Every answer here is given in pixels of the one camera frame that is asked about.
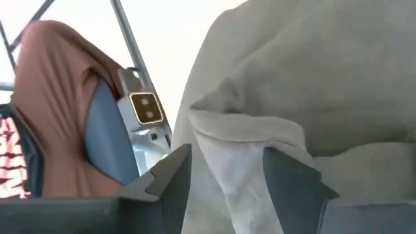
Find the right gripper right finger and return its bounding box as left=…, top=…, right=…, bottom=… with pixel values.
left=262, top=146, right=416, bottom=234

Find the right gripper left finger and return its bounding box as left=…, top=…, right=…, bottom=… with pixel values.
left=0, top=144, right=192, bottom=234

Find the beige hooded garment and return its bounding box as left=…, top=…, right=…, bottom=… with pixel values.
left=170, top=0, right=416, bottom=234

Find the blue padded panel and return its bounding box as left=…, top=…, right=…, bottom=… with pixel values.
left=83, top=77, right=140, bottom=186

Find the red and white patterned fabric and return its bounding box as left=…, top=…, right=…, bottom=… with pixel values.
left=0, top=115, right=32, bottom=199

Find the brown draped fabric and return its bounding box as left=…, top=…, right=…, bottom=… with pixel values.
left=9, top=19, right=126, bottom=199

